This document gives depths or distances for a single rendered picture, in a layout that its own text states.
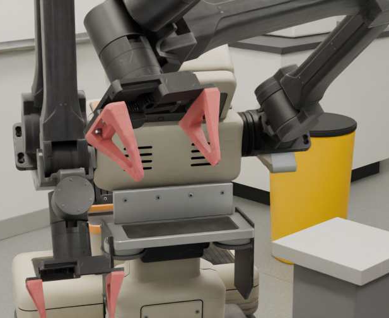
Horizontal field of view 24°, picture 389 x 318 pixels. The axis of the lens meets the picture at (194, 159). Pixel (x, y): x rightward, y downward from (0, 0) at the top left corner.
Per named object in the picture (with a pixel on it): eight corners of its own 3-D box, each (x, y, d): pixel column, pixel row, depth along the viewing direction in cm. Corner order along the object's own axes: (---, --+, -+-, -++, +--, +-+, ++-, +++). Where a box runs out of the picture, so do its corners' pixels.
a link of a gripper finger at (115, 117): (194, 154, 93) (158, 77, 96) (135, 165, 89) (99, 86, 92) (167, 186, 98) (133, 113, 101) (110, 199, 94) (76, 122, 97)
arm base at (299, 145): (301, 109, 177) (241, 112, 174) (314, 90, 170) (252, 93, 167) (309, 151, 174) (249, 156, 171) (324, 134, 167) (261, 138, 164)
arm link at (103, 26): (101, 27, 106) (69, 17, 101) (144, -9, 103) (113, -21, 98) (124, 76, 104) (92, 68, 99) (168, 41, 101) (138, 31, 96)
